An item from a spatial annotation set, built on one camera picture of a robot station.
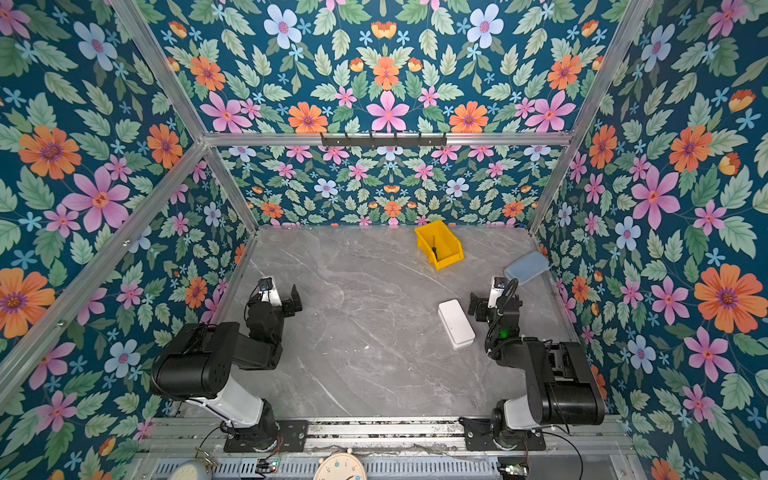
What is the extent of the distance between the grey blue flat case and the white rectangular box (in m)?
0.25

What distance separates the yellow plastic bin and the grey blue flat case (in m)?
0.18

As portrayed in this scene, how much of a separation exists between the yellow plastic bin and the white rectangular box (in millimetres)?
168

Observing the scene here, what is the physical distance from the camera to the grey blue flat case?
1.04 m

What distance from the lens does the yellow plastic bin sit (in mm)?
1067

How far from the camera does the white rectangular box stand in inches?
34.6
